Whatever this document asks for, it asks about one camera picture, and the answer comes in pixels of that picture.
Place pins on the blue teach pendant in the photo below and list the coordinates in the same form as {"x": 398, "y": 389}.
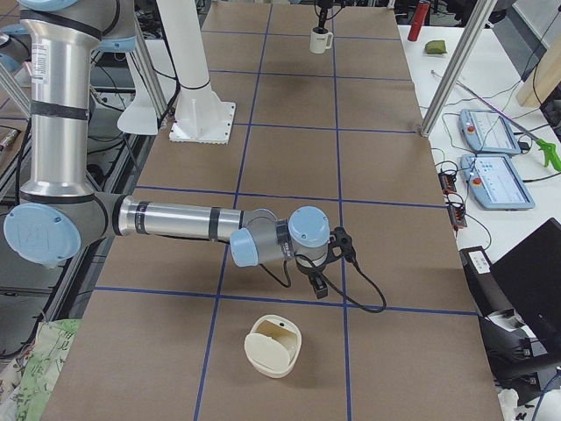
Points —
{"x": 494, "y": 183}
{"x": 488, "y": 132}

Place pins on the black laptop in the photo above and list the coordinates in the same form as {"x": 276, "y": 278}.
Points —
{"x": 529, "y": 276}

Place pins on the green bean bag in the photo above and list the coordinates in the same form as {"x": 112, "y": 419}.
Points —
{"x": 435, "y": 47}

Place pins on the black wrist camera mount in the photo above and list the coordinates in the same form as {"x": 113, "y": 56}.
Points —
{"x": 340, "y": 246}

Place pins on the white ceramic mug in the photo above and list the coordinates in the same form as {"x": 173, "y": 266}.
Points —
{"x": 320, "y": 40}

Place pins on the far blue teach pendant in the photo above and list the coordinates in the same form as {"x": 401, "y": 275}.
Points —
{"x": 488, "y": 132}

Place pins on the near blue teach pendant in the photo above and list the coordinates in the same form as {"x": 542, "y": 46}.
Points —
{"x": 494, "y": 183}

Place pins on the green handled reacher grabber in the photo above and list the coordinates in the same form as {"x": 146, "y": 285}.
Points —
{"x": 549, "y": 149}

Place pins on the aluminium frame post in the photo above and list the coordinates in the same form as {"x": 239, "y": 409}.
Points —
{"x": 467, "y": 41}

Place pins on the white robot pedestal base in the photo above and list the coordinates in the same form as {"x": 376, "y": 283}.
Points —
{"x": 200, "y": 115}

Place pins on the cream round bin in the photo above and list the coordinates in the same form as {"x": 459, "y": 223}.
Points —
{"x": 273, "y": 345}

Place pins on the green patterned cloth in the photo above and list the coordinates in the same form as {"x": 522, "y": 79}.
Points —
{"x": 28, "y": 380}

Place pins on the red cylindrical bottle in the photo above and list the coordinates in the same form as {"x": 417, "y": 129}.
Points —
{"x": 421, "y": 11}

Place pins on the orange circuit board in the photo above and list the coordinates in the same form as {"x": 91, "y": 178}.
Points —
{"x": 457, "y": 216}
{"x": 447, "y": 182}

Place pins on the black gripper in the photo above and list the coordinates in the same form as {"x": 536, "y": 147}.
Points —
{"x": 309, "y": 269}
{"x": 322, "y": 17}

